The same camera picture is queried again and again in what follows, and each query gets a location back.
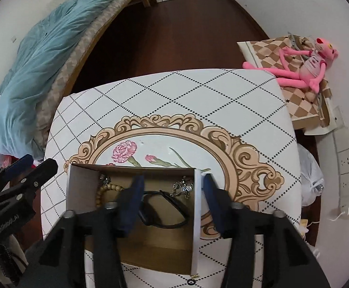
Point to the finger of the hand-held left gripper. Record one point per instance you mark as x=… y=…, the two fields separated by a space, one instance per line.
x=20 y=164
x=38 y=174

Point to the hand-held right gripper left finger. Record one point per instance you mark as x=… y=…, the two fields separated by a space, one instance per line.
x=134 y=199

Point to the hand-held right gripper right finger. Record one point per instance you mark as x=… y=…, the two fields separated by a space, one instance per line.
x=213 y=204

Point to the cardboard jewelry box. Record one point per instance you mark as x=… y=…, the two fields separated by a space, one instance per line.
x=159 y=246

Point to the white plastic bag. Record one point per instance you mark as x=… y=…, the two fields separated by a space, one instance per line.
x=309 y=171

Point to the light blue quilt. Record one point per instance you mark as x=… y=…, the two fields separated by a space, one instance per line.
x=42 y=60

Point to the white power strip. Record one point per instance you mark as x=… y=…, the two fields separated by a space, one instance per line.
x=348 y=190

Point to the brown chequered pillow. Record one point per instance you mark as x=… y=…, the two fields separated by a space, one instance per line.
x=264 y=54

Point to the pink plush toy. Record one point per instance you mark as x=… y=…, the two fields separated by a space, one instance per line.
x=307 y=66

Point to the wooden bed frame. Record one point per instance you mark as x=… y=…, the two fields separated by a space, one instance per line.
x=84 y=54

